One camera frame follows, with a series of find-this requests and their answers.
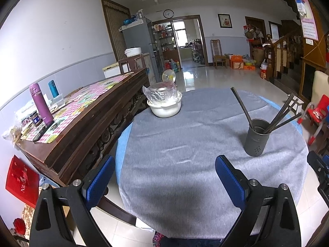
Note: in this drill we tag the beige sofa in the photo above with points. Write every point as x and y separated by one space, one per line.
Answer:
320 86

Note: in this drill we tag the wall calendar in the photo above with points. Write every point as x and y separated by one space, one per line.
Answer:
307 20

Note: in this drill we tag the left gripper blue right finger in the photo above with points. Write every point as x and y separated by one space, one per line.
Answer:
233 180

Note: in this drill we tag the grey refrigerator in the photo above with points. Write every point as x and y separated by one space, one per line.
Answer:
141 33

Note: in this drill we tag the grey metal utensil holder cup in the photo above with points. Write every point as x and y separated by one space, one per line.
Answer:
256 138

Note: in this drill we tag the wooden stair railing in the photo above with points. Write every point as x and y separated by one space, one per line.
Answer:
281 53

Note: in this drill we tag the wooden chair by doorway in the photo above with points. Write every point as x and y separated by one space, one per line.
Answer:
217 55

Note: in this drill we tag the clear plastic bag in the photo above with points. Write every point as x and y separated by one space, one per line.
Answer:
162 92

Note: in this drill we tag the white plastic bowl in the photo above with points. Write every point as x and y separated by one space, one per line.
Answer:
166 110

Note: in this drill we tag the small white stool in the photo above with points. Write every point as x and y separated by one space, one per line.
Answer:
295 105

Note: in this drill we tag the white chest freezer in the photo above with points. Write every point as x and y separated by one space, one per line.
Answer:
133 63

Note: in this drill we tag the red plastic child chair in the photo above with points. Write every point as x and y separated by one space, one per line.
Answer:
318 114

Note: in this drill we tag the dark chopstick three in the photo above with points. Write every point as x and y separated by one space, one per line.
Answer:
281 118

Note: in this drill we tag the teal thermos bottle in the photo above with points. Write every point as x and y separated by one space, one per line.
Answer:
53 89

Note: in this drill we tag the round wall clock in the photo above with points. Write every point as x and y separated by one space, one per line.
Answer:
168 14

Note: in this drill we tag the grey felt table cloth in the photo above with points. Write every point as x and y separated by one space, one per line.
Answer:
168 178

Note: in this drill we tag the white rice cooker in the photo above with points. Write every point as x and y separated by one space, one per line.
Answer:
133 51

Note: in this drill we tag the framed wall picture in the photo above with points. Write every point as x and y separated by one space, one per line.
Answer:
225 21

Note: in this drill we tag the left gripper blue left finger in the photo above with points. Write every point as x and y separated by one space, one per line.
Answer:
96 181

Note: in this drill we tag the red book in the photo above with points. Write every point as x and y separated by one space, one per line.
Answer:
23 182

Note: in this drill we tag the purple thermos bottle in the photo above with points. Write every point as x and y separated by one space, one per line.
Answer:
41 105

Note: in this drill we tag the white round electric fan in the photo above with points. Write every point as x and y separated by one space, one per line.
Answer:
169 76

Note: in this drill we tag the orange cardboard box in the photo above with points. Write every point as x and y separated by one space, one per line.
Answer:
236 62

